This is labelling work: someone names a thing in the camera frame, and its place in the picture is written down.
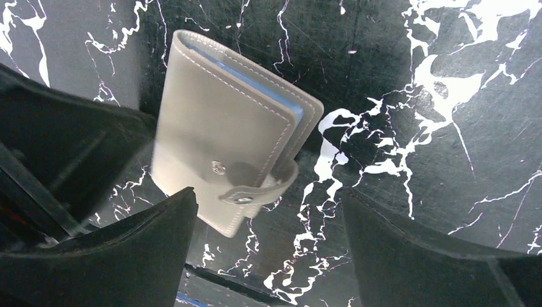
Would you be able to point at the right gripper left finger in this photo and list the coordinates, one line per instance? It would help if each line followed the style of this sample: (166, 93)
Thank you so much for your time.
(137, 261)

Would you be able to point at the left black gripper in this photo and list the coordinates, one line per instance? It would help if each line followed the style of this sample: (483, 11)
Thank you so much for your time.
(60, 156)

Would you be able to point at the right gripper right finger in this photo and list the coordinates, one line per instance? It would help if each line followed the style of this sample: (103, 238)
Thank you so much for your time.
(400, 262)

